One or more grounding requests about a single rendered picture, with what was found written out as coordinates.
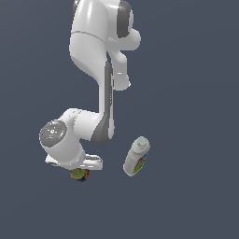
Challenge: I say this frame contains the white bottle with colourful label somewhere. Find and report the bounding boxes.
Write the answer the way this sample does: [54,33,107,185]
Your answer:
[122,135,151,177]

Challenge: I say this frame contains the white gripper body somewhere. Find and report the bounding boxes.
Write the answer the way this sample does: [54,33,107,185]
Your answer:
[45,153,104,172]

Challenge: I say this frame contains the olive green colourful can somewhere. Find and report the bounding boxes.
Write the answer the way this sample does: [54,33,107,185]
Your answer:
[70,167,91,183]

